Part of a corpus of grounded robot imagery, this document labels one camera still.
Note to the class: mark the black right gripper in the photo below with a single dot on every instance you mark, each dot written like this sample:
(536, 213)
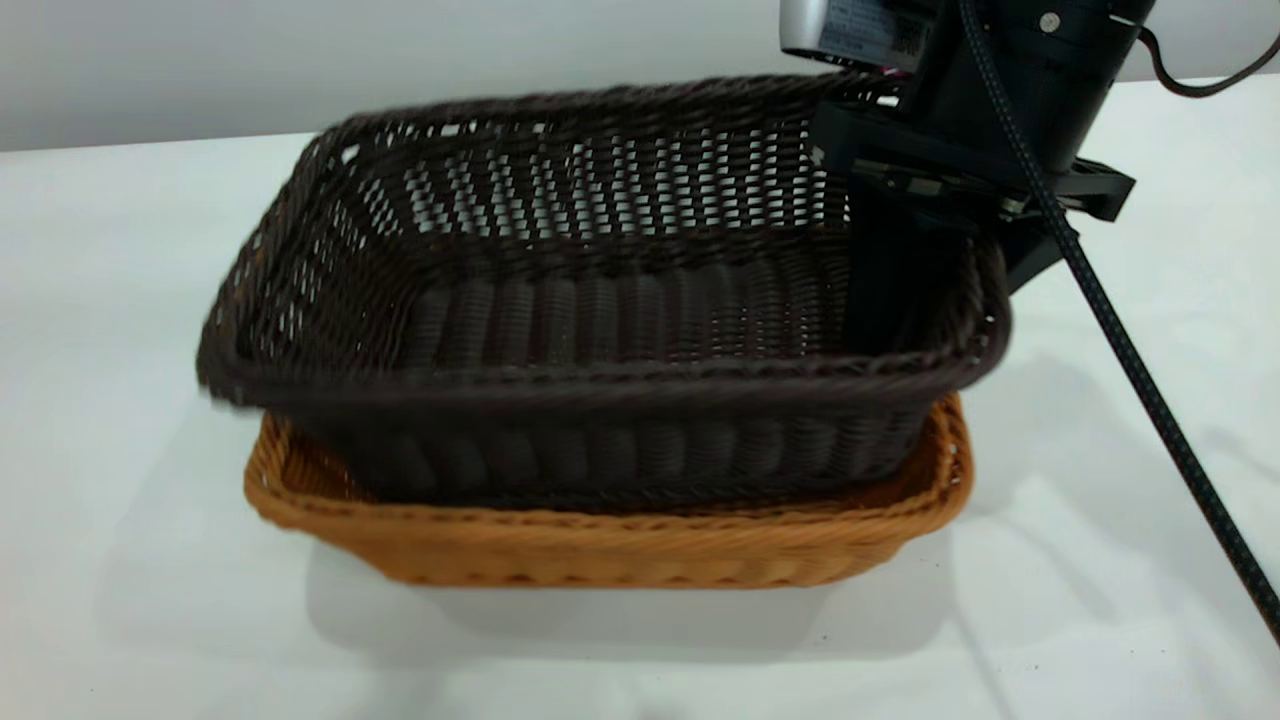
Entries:
(980, 130)

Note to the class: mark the dark brown wicker basket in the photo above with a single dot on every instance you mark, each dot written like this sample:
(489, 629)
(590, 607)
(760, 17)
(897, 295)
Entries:
(600, 330)

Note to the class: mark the orange wicker basket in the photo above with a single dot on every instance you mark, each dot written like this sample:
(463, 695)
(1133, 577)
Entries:
(600, 550)

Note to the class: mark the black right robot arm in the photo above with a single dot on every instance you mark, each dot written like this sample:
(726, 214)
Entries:
(1060, 30)

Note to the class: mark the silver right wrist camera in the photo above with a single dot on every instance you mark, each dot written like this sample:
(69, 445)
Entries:
(850, 30)

